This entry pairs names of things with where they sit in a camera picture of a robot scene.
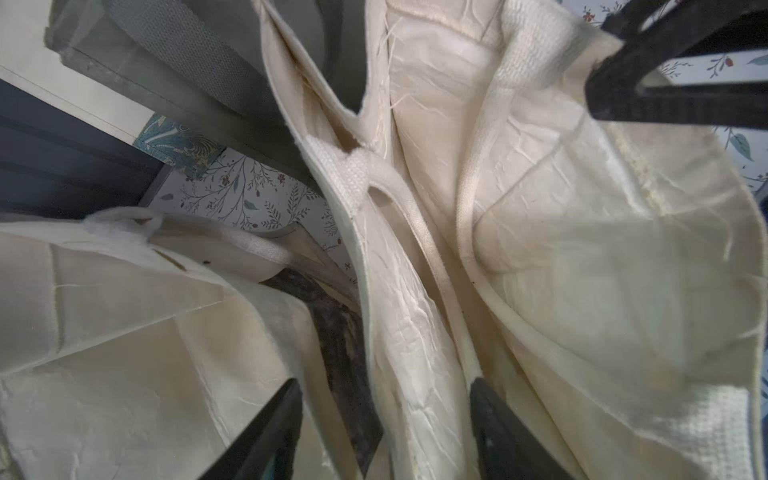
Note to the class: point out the cream canvas bag painting print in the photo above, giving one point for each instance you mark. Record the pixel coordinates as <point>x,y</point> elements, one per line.
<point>607,280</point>

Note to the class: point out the open cream canvas bag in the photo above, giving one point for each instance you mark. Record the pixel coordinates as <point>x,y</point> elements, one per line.
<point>136,345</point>

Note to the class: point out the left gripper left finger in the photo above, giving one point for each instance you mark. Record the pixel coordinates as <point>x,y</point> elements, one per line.
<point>264,435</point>

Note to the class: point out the cream tote bag black lettering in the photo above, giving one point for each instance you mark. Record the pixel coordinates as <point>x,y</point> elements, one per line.
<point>28,65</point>

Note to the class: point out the floral table mat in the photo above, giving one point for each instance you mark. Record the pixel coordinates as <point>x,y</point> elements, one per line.
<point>211,181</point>

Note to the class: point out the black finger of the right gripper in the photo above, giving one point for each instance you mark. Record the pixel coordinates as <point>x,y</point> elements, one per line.
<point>619,88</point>

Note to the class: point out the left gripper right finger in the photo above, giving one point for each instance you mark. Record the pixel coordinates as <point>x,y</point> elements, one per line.
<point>506,447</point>

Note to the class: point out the olive green tote bag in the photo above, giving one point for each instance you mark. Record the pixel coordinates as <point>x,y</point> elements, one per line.
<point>201,62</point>

